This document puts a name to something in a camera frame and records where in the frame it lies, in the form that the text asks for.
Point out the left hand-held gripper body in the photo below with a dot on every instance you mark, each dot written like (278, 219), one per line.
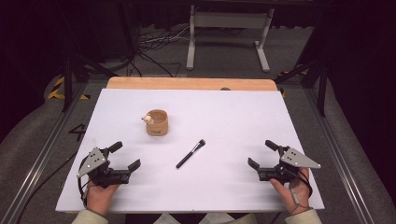
(95, 161)

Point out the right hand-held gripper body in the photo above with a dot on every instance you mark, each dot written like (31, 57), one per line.
(297, 160)

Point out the person's right hand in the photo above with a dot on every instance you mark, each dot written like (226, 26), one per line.
(289, 193)

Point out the person's left hand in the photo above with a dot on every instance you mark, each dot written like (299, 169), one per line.
(101, 197)

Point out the beige cup with bear figure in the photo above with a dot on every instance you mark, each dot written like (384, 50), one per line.
(157, 123)

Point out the black makeup brush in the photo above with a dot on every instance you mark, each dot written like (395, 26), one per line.
(190, 153)

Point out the white table mat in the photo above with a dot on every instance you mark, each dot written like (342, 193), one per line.
(199, 118)

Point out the yellow black hazard tape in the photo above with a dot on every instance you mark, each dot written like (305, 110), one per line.
(57, 91)

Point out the black tripod stand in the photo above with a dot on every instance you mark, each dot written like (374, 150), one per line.
(320, 81)
(70, 74)

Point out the wooden table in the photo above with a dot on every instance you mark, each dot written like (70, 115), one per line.
(186, 83)

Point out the white metal stand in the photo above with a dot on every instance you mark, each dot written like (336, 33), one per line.
(229, 21)

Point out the aluminium floor rail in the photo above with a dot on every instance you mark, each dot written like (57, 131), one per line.
(339, 149)
(40, 155)

